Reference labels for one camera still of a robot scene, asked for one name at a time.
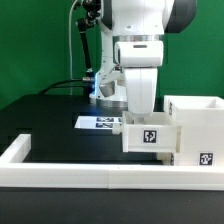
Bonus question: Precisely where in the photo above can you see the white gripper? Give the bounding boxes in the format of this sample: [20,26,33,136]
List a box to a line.
[124,68,158,117]

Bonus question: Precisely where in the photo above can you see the white drawer cabinet box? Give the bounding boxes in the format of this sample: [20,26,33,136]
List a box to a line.
[156,95,224,167]

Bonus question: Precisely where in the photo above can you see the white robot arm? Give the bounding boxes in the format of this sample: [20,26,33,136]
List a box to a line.
[91,0,197,118]

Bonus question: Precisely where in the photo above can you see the white sheet with markers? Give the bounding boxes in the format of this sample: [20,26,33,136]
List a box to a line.
[74,116,122,130]

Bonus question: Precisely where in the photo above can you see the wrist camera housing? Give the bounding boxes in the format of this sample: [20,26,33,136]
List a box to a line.
[99,71,125,97]

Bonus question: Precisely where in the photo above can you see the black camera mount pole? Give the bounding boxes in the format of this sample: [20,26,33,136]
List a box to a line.
[77,0,97,77]

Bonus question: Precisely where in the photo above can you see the white cable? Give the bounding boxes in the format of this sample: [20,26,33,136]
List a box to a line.
[67,0,81,96]

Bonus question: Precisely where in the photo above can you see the white boundary fence frame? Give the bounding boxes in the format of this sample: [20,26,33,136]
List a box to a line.
[0,134,224,191]

